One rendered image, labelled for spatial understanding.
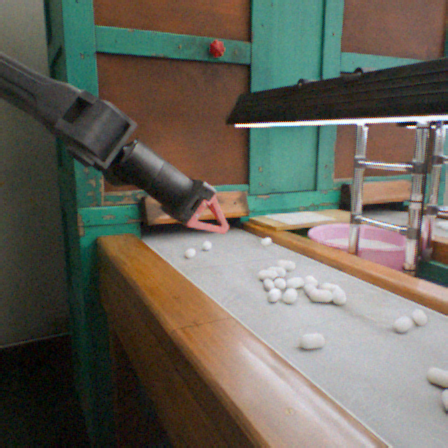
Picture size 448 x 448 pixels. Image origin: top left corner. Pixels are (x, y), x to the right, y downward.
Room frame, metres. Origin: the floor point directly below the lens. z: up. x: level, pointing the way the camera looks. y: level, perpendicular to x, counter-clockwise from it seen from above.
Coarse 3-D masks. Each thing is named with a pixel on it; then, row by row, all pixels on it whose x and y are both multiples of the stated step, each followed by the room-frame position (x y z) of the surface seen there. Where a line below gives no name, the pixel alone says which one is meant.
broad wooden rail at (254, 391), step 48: (144, 288) 0.67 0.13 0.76; (192, 288) 0.67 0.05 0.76; (144, 336) 0.64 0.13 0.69; (192, 336) 0.50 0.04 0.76; (240, 336) 0.50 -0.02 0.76; (144, 384) 0.65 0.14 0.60; (192, 384) 0.44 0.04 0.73; (240, 384) 0.39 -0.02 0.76; (288, 384) 0.39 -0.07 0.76; (192, 432) 0.45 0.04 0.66; (240, 432) 0.33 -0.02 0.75; (288, 432) 0.32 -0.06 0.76; (336, 432) 0.32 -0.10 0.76
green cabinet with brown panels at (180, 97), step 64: (64, 0) 1.03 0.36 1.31; (128, 0) 1.10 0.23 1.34; (192, 0) 1.18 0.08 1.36; (256, 0) 1.24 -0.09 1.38; (320, 0) 1.35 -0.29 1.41; (384, 0) 1.47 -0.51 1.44; (64, 64) 1.08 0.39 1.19; (128, 64) 1.10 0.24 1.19; (192, 64) 1.17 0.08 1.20; (256, 64) 1.25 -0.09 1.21; (320, 64) 1.36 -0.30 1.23; (384, 64) 1.46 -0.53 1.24; (192, 128) 1.17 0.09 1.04; (256, 128) 1.25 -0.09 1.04; (320, 128) 1.35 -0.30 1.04; (384, 128) 1.49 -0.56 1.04; (128, 192) 1.08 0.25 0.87; (256, 192) 1.25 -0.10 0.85
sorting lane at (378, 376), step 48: (144, 240) 1.09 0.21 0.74; (192, 240) 1.09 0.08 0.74; (240, 240) 1.09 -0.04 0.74; (240, 288) 0.73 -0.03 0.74; (288, 336) 0.54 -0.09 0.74; (336, 336) 0.54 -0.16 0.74; (384, 336) 0.54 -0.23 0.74; (432, 336) 0.55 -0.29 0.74; (336, 384) 0.43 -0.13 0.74; (384, 384) 0.43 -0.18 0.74; (432, 384) 0.43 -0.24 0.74; (384, 432) 0.35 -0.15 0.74; (432, 432) 0.35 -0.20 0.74
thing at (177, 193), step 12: (168, 168) 0.61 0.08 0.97; (156, 180) 0.60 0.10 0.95; (168, 180) 0.60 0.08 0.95; (180, 180) 0.62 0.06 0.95; (192, 180) 0.64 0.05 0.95; (156, 192) 0.60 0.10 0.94; (168, 192) 0.61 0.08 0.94; (180, 192) 0.61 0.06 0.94; (192, 192) 0.61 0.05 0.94; (204, 192) 0.60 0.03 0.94; (168, 204) 0.62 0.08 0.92; (180, 204) 0.61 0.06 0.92; (192, 204) 0.59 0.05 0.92; (180, 216) 0.59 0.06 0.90
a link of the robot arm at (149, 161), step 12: (132, 144) 0.60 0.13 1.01; (144, 144) 0.61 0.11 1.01; (120, 156) 0.60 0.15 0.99; (132, 156) 0.58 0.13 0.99; (144, 156) 0.59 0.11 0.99; (156, 156) 0.61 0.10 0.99; (120, 168) 0.59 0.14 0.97; (132, 168) 0.59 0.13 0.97; (144, 168) 0.59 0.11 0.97; (156, 168) 0.60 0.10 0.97; (132, 180) 0.60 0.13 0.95; (144, 180) 0.59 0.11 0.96
